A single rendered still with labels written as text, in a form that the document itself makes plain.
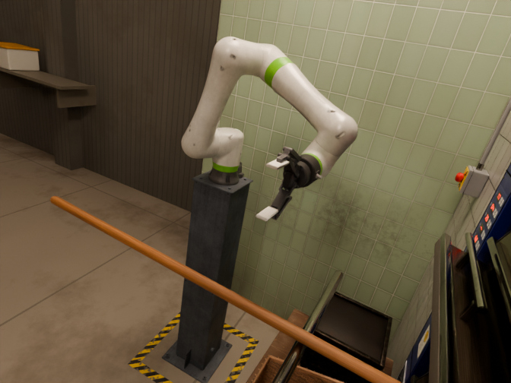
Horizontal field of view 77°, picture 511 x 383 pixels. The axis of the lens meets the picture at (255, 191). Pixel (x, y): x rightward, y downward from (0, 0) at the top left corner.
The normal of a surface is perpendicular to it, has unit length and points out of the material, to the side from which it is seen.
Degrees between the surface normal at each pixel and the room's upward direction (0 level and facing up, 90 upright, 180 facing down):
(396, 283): 90
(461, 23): 90
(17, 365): 0
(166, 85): 90
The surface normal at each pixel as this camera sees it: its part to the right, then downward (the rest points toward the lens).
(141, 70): -0.43, 0.30
